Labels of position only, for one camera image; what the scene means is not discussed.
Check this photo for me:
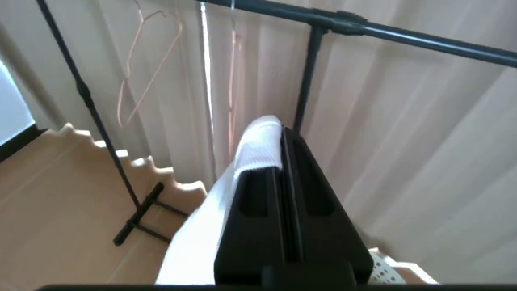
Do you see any pink clothes hanger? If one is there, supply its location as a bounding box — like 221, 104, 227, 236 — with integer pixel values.
116, 6, 184, 129
227, 0, 244, 159

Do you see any white garment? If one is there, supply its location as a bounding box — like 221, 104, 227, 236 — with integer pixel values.
155, 115, 284, 285

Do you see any white laundry basket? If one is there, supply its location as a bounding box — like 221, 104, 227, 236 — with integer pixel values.
366, 247, 439, 285

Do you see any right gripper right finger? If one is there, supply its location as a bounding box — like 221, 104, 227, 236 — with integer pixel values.
284, 125, 375, 285

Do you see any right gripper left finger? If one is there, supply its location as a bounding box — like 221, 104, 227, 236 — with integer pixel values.
213, 125, 292, 285

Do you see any black clothes rack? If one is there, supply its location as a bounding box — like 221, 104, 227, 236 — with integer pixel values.
35, 0, 517, 247

